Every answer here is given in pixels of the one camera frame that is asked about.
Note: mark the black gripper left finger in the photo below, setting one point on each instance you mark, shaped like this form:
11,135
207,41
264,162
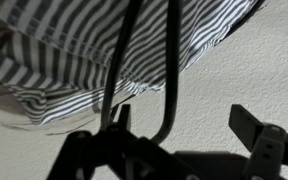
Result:
129,157

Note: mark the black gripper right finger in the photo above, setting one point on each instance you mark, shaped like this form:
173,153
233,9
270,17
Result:
266,142

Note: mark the striped cloth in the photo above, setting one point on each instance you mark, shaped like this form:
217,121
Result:
55,54

